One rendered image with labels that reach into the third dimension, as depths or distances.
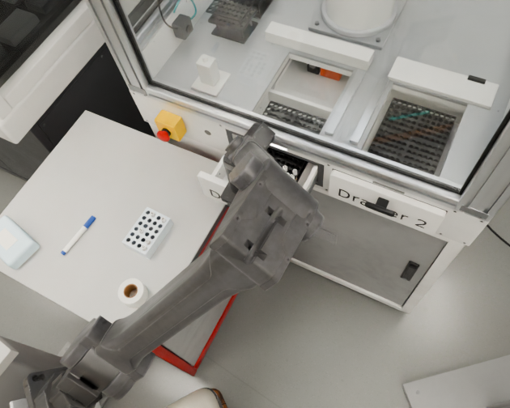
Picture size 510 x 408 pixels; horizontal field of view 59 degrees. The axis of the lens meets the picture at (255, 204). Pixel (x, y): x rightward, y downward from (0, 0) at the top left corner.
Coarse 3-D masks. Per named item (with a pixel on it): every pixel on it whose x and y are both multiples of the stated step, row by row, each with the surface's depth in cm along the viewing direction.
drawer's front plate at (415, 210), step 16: (336, 176) 115; (352, 176) 114; (336, 192) 121; (352, 192) 117; (368, 192) 114; (384, 192) 111; (368, 208) 120; (400, 208) 113; (416, 208) 109; (432, 208) 108; (432, 224) 112
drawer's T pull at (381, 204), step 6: (378, 198) 113; (384, 198) 112; (366, 204) 112; (372, 204) 112; (378, 204) 112; (384, 204) 112; (378, 210) 112; (384, 210) 111; (390, 210) 111; (390, 216) 111
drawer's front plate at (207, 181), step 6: (198, 174) 119; (204, 174) 119; (198, 180) 121; (204, 180) 119; (210, 180) 118; (216, 180) 118; (222, 180) 118; (204, 186) 123; (210, 186) 121; (216, 186) 119; (222, 186) 117; (204, 192) 127; (216, 192) 122; (222, 192) 120; (216, 198) 126
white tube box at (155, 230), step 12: (144, 216) 130; (156, 216) 129; (132, 228) 128; (144, 228) 128; (156, 228) 128; (168, 228) 130; (132, 240) 127; (144, 240) 128; (156, 240) 127; (144, 252) 125
